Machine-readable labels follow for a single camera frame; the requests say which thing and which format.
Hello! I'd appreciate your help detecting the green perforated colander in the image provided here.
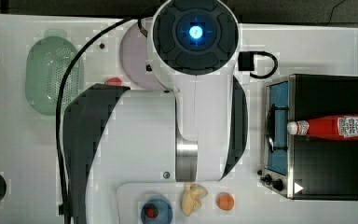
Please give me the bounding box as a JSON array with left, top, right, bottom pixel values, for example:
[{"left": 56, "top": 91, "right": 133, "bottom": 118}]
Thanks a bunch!
[{"left": 25, "top": 29, "right": 77, "bottom": 116}]

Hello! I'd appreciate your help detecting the strawberry inside blue cup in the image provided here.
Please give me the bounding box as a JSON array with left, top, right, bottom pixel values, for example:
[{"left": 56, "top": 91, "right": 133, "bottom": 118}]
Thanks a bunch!
[{"left": 145, "top": 204, "right": 158, "bottom": 218}]

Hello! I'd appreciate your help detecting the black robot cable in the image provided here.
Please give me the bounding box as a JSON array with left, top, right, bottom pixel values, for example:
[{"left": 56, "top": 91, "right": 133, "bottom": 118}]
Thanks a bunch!
[{"left": 55, "top": 12, "right": 157, "bottom": 224}]

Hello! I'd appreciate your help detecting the red toy strawberry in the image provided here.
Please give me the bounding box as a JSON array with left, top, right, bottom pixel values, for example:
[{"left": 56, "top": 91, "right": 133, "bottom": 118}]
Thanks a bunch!
[{"left": 105, "top": 77, "right": 122, "bottom": 86}]

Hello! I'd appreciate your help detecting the orange toy fruit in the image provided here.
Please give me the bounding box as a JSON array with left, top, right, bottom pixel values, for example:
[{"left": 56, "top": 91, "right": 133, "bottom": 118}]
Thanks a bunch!
[{"left": 216, "top": 192, "right": 235, "bottom": 211}]

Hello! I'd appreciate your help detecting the red ketchup bottle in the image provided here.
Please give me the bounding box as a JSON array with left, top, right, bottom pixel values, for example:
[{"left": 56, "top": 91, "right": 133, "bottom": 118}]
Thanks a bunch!
[{"left": 286, "top": 114, "right": 358, "bottom": 141}]

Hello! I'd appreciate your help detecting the blue plastic cup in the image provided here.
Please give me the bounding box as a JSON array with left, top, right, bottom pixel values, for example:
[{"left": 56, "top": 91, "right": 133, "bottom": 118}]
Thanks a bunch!
[{"left": 140, "top": 195, "right": 173, "bottom": 224}]

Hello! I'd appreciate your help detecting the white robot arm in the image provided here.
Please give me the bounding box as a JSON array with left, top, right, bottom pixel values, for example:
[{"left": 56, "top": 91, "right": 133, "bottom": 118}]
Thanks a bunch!
[{"left": 62, "top": 0, "right": 248, "bottom": 224}]

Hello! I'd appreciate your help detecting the lilac round plate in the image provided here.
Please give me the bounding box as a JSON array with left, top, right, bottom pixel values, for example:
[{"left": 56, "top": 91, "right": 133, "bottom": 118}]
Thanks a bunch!
[{"left": 119, "top": 21, "right": 162, "bottom": 91}]

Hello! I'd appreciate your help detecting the black toaster oven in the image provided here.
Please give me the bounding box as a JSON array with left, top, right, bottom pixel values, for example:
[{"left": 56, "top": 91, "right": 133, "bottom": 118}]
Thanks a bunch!
[{"left": 257, "top": 74, "right": 358, "bottom": 202}]

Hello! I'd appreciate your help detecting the black camera with cable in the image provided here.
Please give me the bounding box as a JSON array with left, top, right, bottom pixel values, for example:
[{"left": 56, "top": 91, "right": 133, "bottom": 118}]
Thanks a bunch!
[{"left": 238, "top": 51, "right": 279, "bottom": 79}]

